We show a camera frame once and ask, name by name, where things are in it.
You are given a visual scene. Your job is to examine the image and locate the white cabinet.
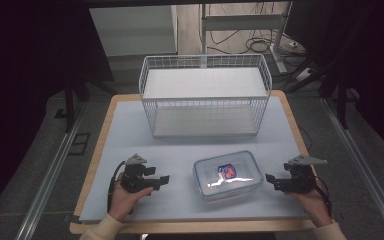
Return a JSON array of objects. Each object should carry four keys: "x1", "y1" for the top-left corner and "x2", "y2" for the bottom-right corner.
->
[{"x1": 89, "y1": 4, "x2": 179, "y2": 57}]

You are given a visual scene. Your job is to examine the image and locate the white power strip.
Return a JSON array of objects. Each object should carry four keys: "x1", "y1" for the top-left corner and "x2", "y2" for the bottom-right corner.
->
[{"x1": 294, "y1": 67, "x2": 315, "y2": 83}]

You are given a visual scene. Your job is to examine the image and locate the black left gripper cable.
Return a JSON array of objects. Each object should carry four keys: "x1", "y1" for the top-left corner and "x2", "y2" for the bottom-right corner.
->
[{"x1": 106, "y1": 160, "x2": 127, "y2": 213}]

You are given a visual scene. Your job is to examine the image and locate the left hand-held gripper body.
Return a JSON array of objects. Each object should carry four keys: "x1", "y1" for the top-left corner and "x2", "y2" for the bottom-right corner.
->
[{"x1": 119, "y1": 153, "x2": 163, "y2": 194}]

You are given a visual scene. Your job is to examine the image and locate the aluminium floor rail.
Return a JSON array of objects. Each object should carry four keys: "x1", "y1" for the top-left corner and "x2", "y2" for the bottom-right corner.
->
[
  {"x1": 14, "y1": 105, "x2": 87, "y2": 240},
  {"x1": 322, "y1": 97, "x2": 384, "y2": 240}
]

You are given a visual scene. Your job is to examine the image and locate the black floor cables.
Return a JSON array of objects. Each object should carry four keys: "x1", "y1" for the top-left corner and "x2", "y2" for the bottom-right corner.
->
[{"x1": 209, "y1": 2, "x2": 306, "y2": 68}]

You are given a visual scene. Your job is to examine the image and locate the white wire shelf rack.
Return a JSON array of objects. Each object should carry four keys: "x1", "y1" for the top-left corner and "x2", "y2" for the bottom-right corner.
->
[{"x1": 138, "y1": 53, "x2": 274, "y2": 139}]

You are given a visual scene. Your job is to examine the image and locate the white metal desk frame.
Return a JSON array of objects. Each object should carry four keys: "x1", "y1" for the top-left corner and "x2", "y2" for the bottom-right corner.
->
[{"x1": 199, "y1": 1, "x2": 294, "y2": 75}]

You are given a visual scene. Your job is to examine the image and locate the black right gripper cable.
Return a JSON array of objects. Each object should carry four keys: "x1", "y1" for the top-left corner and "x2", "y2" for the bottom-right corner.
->
[{"x1": 313, "y1": 173, "x2": 333, "y2": 218}]

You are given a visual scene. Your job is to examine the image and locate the clear plastic container blue lid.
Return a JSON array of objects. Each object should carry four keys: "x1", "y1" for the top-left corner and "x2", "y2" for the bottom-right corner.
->
[{"x1": 193, "y1": 150, "x2": 265, "y2": 203}]

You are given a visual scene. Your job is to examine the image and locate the person's right hand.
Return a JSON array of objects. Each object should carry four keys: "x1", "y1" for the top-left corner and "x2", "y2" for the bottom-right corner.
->
[{"x1": 287, "y1": 176, "x2": 334, "y2": 228}]

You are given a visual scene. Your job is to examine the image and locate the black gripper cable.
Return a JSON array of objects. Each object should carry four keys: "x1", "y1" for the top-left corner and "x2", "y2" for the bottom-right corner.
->
[
  {"x1": 106, "y1": 160, "x2": 127, "y2": 213},
  {"x1": 313, "y1": 173, "x2": 333, "y2": 218}
]

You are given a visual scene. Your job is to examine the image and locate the dark curtain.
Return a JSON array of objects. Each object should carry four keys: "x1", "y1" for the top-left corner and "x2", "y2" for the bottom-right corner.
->
[
  {"x1": 284, "y1": 0, "x2": 384, "y2": 163},
  {"x1": 0, "y1": 0, "x2": 115, "y2": 226}
]

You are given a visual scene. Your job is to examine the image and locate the person's left hand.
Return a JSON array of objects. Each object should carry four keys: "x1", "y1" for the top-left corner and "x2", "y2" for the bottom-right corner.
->
[{"x1": 107, "y1": 172, "x2": 155, "y2": 223}]

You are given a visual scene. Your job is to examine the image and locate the pale table mat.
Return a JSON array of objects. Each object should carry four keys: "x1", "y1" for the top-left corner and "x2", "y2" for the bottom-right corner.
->
[{"x1": 78, "y1": 96, "x2": 312, "y2": 224}]

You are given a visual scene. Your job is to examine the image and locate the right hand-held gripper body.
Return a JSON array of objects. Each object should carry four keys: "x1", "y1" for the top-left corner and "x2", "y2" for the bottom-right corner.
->
[{"x1": 278, "y1": 154, "x2": 329, "y2": 195}]

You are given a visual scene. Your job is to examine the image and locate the black metal stand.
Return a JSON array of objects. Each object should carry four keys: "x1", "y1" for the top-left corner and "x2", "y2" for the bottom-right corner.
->
[
  {"x1": 285, "y1": 58, "x2": 352, "y2": 130},
  {"x1": 62, "y1": 78, "x2": 118, "y2": 134}
]

